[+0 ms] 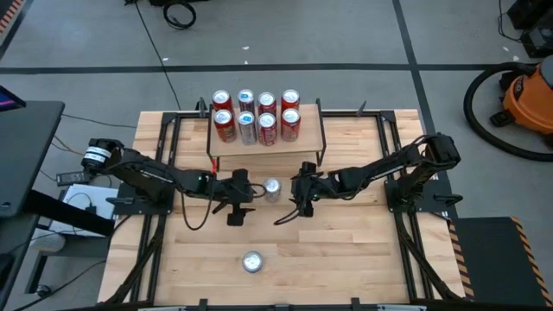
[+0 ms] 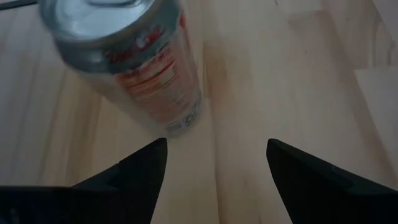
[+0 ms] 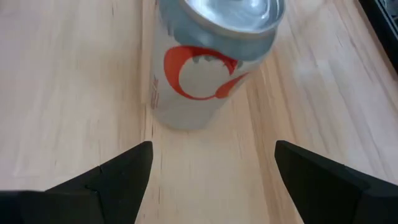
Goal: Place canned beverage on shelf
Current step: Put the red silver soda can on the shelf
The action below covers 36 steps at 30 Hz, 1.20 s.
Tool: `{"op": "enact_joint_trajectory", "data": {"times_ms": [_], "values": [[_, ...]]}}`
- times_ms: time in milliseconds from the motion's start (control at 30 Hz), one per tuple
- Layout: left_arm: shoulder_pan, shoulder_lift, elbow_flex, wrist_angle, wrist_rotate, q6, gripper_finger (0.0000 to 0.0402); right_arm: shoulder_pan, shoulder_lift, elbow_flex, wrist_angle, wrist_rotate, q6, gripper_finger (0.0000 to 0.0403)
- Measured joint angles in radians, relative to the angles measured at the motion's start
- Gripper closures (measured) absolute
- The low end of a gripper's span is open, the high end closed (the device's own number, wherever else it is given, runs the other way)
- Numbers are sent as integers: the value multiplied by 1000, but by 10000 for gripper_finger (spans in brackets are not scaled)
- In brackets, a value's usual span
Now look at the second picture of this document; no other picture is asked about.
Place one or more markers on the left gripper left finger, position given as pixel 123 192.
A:
pixel 124 199

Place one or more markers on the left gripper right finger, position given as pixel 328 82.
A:
pixel 326 199

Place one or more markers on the silver Diet Coke can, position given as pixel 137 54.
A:
pixel 140 77

